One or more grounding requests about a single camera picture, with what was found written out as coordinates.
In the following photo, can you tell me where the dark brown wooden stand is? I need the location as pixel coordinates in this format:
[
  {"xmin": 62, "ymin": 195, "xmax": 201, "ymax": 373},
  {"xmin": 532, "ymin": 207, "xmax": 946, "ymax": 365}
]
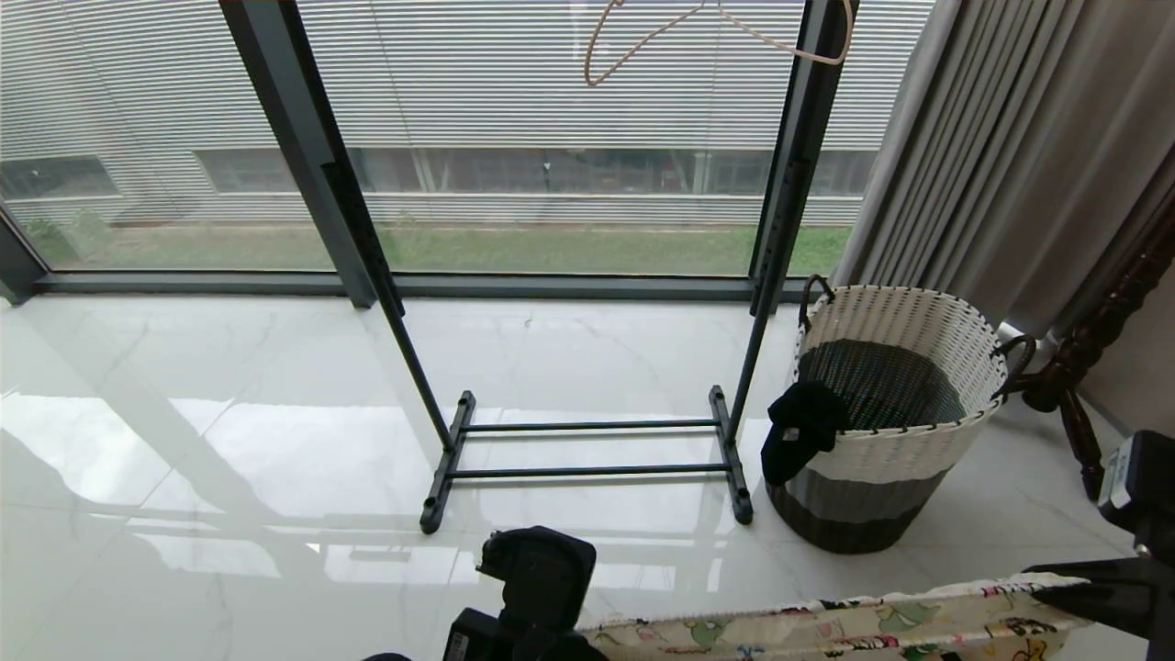
[{"xmin": 1021, "ymin": 197, "xmax": 1175, "ymax": 504}]

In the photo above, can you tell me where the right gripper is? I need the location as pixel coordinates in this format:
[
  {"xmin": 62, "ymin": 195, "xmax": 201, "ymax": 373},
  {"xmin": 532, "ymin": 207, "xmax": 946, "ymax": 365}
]
[{"xmin": 1083, "ymin": 555, "xmax": 1175, "ymax": 644}]

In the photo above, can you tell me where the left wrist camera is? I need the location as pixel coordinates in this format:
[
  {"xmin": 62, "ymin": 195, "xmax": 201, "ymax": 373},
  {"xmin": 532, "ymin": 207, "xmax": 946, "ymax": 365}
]
[{"xmin": 477, "ymin": 526, "xmax": 598, "ymax": 634}]

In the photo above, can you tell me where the beige curtain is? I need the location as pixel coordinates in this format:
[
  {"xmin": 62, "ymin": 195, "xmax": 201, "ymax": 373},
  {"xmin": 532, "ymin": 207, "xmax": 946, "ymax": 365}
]
[{"xmin": 831, "ymin": 0, "xmax": 1175, "ymax": 336}]

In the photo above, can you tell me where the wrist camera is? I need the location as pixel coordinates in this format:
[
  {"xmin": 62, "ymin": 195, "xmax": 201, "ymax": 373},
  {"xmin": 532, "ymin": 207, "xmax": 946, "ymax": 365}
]
[
  {"xmin": 477, "ymin": 526, "xmax": 598, "ymax": 634},
  {"xmin": 1097, "ymin": 429, "xmax": 1175, "ymax": 561}
]

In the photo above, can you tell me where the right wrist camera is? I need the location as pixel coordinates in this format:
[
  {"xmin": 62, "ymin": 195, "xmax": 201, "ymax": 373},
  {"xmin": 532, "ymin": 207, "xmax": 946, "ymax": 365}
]
[{"xmin": 1097, "ymin": 429, "xmax": 1175, "ymax": 561}]

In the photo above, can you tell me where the white laundry basket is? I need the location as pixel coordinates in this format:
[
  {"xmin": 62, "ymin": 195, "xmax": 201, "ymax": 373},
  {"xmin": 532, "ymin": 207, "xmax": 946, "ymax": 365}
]
[{"xmin": 764, "ymin": 274, "xmax": 1038, "ymax": 555}]

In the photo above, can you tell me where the pink clothes hanger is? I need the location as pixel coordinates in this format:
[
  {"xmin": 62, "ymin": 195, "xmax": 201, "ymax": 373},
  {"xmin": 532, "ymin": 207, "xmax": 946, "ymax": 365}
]
[{"xmin": 584, "ymin": 0, "xmax": 856, "ymax": 89}]

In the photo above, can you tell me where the black clothes rack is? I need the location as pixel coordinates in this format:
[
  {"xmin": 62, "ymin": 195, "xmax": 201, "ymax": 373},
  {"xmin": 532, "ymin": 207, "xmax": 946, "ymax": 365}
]
[{"xmin": 312, "ymin": 0, "xmax": 859, "ymax": 536}]

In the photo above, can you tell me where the cream printed garment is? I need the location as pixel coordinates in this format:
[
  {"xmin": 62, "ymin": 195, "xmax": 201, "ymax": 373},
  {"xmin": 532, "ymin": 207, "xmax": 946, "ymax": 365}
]
[{"xmin": 578, "ymin": 573, "xmax": 1093, "ymax": 661}]

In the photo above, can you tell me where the black garment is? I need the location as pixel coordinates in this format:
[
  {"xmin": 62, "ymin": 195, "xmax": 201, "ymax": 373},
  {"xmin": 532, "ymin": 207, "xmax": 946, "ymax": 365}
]
[{"xmin": 760, "ymin": 379, "xmax": 853, "ymax": 487}]

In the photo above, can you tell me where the window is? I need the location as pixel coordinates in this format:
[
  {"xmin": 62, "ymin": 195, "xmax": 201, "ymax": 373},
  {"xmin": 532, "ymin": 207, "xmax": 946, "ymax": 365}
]
[{"xmin": 0, "ymin": 0, "xmax": 937, "ymax": 308}]

